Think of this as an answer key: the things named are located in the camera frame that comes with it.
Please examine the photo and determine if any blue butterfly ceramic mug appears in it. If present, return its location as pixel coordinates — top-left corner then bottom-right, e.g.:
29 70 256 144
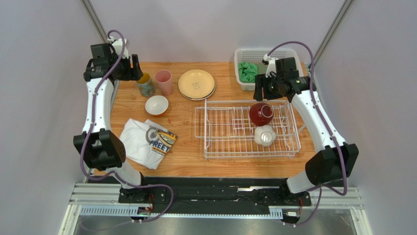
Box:
136 73 155 97

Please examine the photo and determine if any pink plastic cup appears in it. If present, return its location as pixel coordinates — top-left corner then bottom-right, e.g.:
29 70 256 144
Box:
155 70 173 95

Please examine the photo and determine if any dark red ceramic bowl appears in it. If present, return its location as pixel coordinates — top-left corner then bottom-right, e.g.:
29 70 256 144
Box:
249 102 274 126

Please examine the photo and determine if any orange ceramic bowl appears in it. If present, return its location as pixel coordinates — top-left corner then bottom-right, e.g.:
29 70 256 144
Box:
145 95 169 116

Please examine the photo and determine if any cream yellow plate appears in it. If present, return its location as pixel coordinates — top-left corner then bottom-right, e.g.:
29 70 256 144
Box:
178 69 216 99

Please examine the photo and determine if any white plate teal red rim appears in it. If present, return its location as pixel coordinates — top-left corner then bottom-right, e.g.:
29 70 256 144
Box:
179 82 216 101

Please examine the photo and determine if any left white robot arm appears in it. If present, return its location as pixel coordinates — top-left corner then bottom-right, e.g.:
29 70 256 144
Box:
73 39 143 189

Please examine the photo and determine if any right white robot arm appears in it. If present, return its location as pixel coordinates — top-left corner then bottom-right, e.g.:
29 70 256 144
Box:
254 55 359 195

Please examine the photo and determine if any olive green shirt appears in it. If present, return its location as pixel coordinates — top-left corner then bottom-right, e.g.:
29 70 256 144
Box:
256 63 268 83

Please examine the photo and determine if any bright green towel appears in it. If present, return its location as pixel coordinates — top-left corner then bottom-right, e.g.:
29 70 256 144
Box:
238 62 258 83

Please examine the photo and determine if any white plastic laundry basket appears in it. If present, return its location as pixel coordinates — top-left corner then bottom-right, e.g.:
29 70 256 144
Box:
234 47 307 92

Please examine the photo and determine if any white ceramic jar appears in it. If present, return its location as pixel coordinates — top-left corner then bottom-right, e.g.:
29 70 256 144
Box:
254 125 277 147

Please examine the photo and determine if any white printed t-shirt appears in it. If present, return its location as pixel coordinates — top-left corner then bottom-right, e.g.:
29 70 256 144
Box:
120 118 179 170

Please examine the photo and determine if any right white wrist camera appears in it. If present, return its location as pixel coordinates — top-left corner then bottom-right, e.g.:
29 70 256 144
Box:
262 54 279 77

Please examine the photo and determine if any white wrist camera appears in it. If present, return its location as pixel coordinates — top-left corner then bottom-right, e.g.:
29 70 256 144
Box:
107 36 130 59
262 54 279 77

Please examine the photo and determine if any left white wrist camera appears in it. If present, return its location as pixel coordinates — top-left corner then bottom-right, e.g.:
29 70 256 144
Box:
107 36 130 59

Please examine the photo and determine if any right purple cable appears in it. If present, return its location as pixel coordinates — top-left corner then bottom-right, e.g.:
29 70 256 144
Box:
266 41 348 228

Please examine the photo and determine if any left aluminium frame post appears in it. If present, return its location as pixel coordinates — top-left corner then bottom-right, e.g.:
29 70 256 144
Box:
80 0 107 43

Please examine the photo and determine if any aluminium frame post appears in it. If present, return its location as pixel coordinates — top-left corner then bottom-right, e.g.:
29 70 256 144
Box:
314 0 355 65
80 0 107 43

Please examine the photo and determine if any white wire dish rack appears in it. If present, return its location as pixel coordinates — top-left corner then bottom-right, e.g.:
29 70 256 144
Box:
194 99 306 159

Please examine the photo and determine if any right aluminium frame post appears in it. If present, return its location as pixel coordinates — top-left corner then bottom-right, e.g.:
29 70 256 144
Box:
314 0 355 65

